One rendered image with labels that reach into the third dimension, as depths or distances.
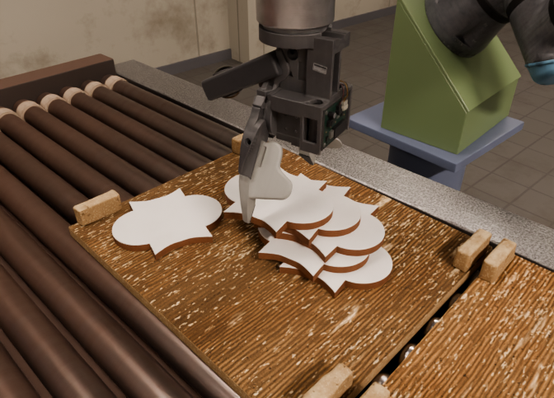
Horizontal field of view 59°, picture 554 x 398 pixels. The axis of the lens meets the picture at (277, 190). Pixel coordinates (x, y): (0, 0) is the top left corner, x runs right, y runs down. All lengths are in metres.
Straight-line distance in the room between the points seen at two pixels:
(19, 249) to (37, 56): 2.83
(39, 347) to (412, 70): 0.76
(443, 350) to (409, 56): 0.60
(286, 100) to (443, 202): 0.35
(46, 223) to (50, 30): 2.80
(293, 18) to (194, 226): 0.29
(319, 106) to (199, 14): 3.51
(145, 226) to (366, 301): 0.29
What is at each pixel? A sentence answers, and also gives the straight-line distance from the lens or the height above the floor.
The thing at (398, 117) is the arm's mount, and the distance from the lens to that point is 1.03.
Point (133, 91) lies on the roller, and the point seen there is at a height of 0.92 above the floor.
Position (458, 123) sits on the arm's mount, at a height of 0.93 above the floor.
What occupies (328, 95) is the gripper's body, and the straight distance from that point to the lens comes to 0.49.
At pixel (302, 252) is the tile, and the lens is 0.57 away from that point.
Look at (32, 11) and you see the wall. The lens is 3.43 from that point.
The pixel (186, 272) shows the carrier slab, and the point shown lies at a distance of 0.58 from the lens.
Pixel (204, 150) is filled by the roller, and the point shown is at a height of 0.91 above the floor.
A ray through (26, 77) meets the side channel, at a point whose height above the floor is 0.95.
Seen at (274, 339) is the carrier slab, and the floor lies 0.94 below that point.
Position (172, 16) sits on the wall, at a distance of 3.84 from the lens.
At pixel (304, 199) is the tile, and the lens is 0.59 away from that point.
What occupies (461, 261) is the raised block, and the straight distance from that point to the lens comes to 0.61.
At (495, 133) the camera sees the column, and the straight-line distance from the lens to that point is 1.10.
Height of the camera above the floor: 1.33
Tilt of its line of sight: 33 degrees down
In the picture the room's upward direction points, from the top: straight up
